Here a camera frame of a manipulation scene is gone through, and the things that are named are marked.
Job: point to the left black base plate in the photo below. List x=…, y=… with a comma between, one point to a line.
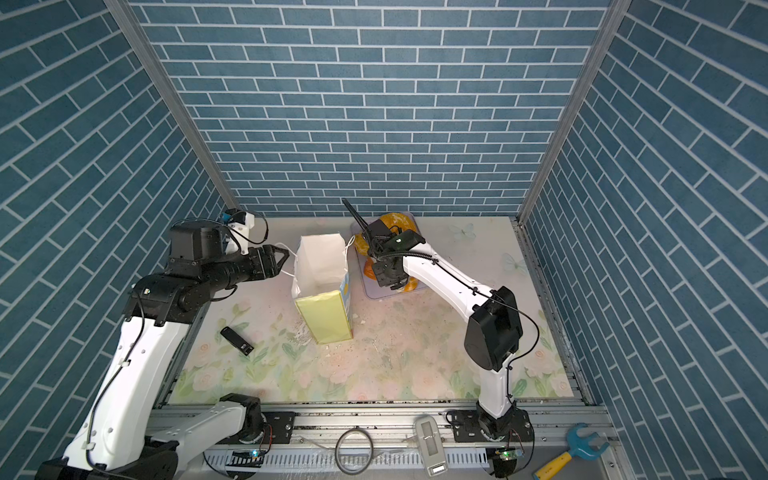
x=278, y=427

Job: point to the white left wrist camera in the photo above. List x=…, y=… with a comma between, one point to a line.
x=240, y=221

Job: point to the black flat bar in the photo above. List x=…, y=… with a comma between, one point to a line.
x=236, y=340

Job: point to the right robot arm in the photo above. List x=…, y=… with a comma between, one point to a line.
x=493, y=325

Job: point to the twisted ring doughnut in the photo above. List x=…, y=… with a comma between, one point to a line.
x=410, y=285

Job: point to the white handheld device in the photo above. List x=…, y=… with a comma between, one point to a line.
x=430, y=445

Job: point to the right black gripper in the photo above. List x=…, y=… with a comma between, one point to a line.
x=380, y=277

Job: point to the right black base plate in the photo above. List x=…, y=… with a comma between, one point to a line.
x=472, y=426

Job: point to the white paper gift bag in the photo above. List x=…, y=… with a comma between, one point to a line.
x=321, y=287

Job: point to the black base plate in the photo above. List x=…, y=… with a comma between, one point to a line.
x=472, y=426
x=278, y=427

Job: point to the sugared oval bread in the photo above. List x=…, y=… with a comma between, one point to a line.
x=399, y=222

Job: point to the metal kitchen tongs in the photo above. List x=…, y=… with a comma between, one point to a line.
x=357, y=219

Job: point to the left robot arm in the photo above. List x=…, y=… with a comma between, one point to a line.
x=206, y=261

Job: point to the red-orange triangular bread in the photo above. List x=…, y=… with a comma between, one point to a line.
x=368, y=269

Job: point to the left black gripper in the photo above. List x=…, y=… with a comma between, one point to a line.
x=258, y=255

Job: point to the blue yellow wrench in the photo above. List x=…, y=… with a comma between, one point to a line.
x=578, y=447

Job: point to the round flower bun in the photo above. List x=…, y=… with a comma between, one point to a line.
x=361, y=245

